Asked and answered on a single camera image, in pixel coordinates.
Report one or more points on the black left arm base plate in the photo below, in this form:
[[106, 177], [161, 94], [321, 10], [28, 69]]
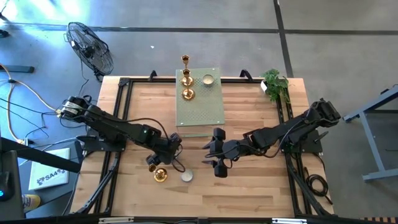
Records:
[[93, 144]]

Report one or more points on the blue grey desk frame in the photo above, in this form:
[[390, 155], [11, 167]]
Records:
[[373, 146]]

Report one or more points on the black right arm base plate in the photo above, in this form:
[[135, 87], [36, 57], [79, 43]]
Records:
[[311, 144]]

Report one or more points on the black stand base bar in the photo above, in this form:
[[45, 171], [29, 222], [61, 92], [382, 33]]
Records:
[[18, 69]]

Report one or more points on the green plant in white pot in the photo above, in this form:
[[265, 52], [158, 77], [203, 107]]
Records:
[[275, 85]]

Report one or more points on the green perforated metal shelf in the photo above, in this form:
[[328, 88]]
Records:
[[202, 109]]

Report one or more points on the black floor fan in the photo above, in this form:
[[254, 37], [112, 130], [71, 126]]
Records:
[[90, 49]]

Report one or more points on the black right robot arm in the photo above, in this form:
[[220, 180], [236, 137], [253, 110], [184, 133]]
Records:
[[295, 127]]

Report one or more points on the black metal table frame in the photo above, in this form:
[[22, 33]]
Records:
[[123, 82]]

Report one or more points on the white printed box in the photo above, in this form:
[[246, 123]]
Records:
[[49, 168]]

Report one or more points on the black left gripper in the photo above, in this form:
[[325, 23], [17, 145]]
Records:
[[166, 152]]

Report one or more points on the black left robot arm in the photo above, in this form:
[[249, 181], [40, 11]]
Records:
[[109, 127]]

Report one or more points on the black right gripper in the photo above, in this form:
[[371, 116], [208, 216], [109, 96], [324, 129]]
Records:
[[230, 149]]

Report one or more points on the black frame clamp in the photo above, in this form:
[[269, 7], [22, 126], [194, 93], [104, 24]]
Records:
[[152, 76], [245, 75]]

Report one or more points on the silver metal bracket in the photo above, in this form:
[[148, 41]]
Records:
[[115, 221], [289, 221]]

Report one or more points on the black device with blue light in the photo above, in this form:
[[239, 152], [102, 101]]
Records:
[[12, 186]]

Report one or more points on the brass candlestick holder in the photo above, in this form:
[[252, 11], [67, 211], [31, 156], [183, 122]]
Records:
[[187, 82], [188, 95], [160, 175]]

